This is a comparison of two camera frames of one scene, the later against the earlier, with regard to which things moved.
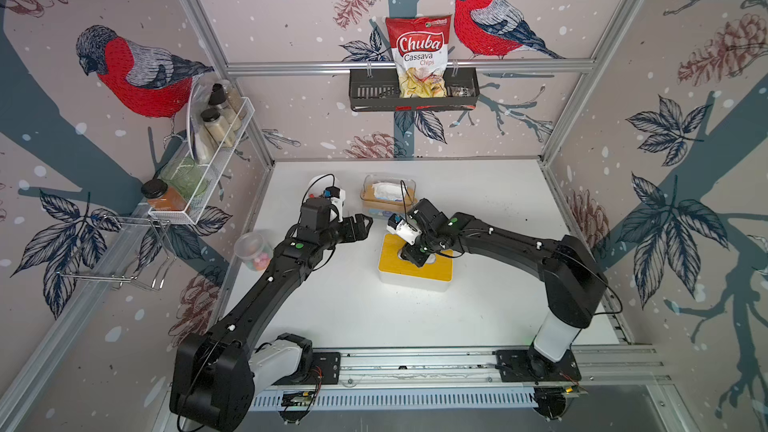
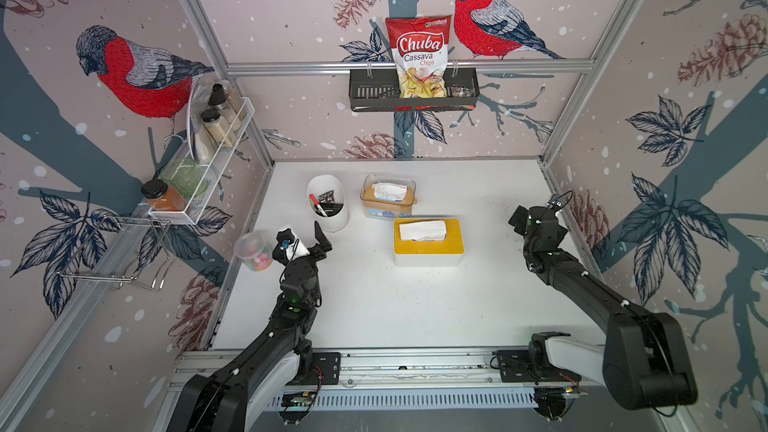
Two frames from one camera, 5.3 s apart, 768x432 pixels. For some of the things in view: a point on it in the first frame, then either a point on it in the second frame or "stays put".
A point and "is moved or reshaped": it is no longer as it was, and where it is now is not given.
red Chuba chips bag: [420, 45] stays put
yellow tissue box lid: [390, 261] is moved or reshaped
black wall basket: [381, 92] stays put
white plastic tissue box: [415, 283] → [429, 260]
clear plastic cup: [253, 250] stays put
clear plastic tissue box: [385, 195] stays put
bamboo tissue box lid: [371, 201] stays put
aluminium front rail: [626, 367] stays put
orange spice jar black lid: [161, 197] stays put
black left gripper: [362, 231] → [323, 244]
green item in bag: [186, 177] stays put
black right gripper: [407, 254] → [522, 221]
